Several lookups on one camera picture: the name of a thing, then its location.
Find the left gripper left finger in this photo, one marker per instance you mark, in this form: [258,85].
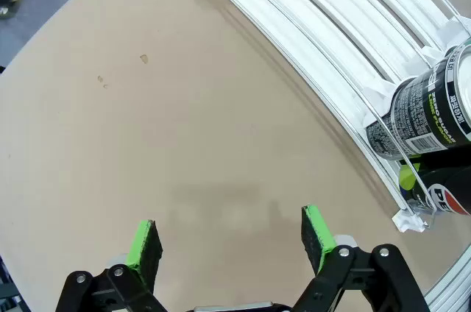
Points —
[147,253]

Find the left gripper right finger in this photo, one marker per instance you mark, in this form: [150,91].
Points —
[318,238]

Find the white can dispenser rack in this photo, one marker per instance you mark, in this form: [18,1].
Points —
[331,14]

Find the aluminium frame rail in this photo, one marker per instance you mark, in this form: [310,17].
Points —
[456,290]

